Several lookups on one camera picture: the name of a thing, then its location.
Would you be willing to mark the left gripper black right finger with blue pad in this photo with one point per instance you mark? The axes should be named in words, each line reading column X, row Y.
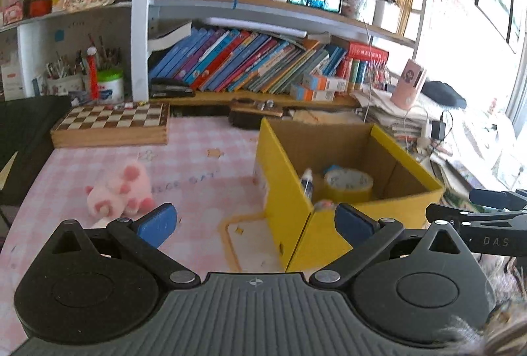
column 370, row 240

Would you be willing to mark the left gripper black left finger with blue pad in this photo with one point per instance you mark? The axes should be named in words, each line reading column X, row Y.
column 141, row 239

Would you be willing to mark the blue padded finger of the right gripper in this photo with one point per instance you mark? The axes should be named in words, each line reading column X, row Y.
column 501, row 200

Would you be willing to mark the yellow tape roll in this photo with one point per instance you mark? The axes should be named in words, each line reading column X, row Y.
column 348, row 185

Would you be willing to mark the blue object in box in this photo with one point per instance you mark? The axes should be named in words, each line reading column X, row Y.
column 331, row 168

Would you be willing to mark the pink plush pig toy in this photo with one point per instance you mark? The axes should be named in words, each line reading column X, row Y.
column 124, row 191

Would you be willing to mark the small white glue bottle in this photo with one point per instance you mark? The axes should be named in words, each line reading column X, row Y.
column 307, row 183

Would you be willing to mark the pink checkered table mat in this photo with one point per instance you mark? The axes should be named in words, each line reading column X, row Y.
column 205, row 170

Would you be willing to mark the yellow cardboard box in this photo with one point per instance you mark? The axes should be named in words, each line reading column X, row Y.
column 306, row 238

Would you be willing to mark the black power adapter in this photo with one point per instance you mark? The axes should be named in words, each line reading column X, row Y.
column 438, row 130

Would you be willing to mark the wooden chess board box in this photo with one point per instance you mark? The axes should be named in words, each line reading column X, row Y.
column 112, row 125

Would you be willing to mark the dark blue cap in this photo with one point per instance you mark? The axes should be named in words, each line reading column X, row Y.
column 443, row 94

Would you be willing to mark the white jar green lid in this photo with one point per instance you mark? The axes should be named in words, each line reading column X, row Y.
column 110, row 86

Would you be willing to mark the brown wooden box with knobs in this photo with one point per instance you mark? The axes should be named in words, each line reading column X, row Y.
column 248, row 113

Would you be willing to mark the orange white medicine box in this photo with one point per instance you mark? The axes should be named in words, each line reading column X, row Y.
column 325, row 83

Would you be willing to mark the black Yamaha keyboard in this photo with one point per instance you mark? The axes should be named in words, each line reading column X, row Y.
column 26, row 141

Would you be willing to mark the white pen holder cup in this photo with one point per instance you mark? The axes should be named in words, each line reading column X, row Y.
column 65, row 85

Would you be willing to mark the red white doll figure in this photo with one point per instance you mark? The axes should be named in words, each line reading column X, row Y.
column 39, row 8

